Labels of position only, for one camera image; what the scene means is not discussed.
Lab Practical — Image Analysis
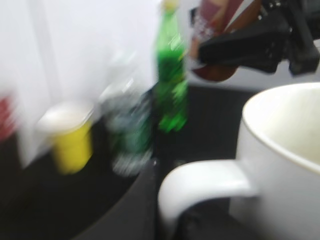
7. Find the white ceramic mug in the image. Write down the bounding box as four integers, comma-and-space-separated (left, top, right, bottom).
157, 82, 320, 240

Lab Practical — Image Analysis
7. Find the brown nescafe coffee bottle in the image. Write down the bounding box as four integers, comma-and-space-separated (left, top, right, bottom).
188, 0, 261, 82

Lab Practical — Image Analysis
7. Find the clear water bottle green label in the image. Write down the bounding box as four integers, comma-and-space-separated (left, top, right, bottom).
98, 48, 153, 177

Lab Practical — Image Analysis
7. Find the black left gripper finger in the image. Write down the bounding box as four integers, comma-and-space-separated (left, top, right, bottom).
74, 158, 159, 240

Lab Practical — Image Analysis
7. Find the green sprite bottle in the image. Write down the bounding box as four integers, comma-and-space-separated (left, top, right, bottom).
154, 0, 188, 133

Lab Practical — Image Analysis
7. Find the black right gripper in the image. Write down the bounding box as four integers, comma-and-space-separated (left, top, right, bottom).
198, 0, 320, 75

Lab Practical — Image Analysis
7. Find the yellow paper cup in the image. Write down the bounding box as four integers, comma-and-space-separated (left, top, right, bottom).
36, 101, 94, 175

